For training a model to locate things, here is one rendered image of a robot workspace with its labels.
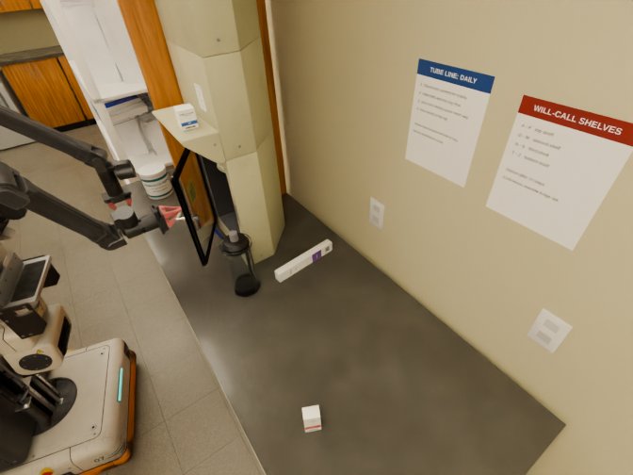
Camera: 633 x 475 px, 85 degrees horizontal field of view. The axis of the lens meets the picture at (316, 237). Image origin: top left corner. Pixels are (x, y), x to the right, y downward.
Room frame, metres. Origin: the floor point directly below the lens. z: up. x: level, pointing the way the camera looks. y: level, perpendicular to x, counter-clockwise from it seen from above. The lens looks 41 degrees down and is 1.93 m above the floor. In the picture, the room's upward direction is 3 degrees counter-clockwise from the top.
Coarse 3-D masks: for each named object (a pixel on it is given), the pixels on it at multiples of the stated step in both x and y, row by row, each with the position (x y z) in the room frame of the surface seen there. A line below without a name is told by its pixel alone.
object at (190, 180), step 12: (192, 156) 1.19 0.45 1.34; (192, 168) 1.15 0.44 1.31; (180, 180) 1.00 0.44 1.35; (192, 180) 1.11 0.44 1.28; (192, 192) 1.07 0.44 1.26; (204, 192) 1.20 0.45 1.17; (180, 204) 0.95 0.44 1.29; (192, 204) 1.03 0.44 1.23; (204, 204) 1.16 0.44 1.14; (204, 216) 1.12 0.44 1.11; (204, 228) 1.08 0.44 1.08; (204, 240) 1.03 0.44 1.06; (204, 252) 1.00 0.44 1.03
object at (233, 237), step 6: (234, 234) 0.88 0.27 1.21; (240, 234) 0.91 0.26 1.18; (228, 240) 0.88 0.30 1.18; (234, 240) 0.87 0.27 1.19; (240, 240) 0.88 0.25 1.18; (246, 240) 0.88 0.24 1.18; (222, 246) 0.86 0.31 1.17; (228, 246) 0.85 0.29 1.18; (234, 246) 0.85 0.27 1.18; (240, 246) 0.85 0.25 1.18
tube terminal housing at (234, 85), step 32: (192, 64) 1.08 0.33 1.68; (224, 64) 1.03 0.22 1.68; (256, 64) 1.17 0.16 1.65; (192, 96) 1.15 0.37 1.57; (224, 96) 1.02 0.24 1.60; (256, 96) 1.13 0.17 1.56; (224, 128) 1.01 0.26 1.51; (256, 128) 1.09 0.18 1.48; (256, 160) 1.05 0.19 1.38; (256, 192) 1.04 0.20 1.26; (256, 224) 1.03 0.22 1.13; (256, 256) 1.01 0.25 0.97
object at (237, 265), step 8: (232, 256) 0.84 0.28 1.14; (240, 256) 0.84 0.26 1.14; (248, 256) 0.86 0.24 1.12; (232, 264) 0.84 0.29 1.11; (240, 264) 0.84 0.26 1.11; (248, 264) 0.85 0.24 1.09; (232, 272) 0.85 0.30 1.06; (240, 272) 0.84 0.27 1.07; (248, 272) 0.85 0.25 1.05; (232, 280) 0.86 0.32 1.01; (240, 280) 0.84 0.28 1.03; (248, 280) 0.85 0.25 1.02; (256, 280) 0.88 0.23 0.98; (240, 288) 0.84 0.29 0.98; (248, 288) 0.84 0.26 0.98
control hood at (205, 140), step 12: (168, 108) 1.22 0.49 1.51; (168, 120) 1.11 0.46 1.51; (180, 132) 1.01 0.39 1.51; (192, 132) 1.00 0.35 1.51; (204, 132) 1.00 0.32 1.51; (216, 132) 0.99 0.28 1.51; (192, 144) 0.95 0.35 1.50; (204, 144) 0.97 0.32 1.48; (216, 144) 0.99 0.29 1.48; (204, 156) 0.97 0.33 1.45; (216, 156) 0.98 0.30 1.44
